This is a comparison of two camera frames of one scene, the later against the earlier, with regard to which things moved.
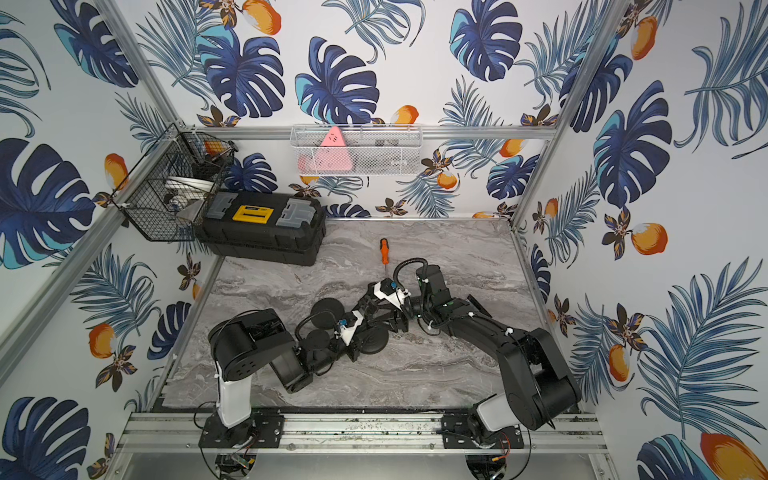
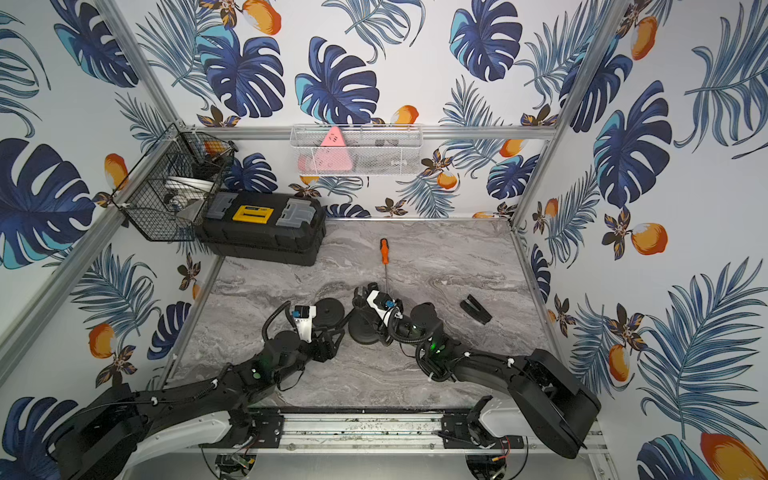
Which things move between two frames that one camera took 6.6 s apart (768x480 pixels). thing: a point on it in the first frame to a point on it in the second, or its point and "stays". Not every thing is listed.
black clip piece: [481, 309] stays
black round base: [326, 312] stays
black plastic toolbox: [284, 227] stays
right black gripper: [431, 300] to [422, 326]
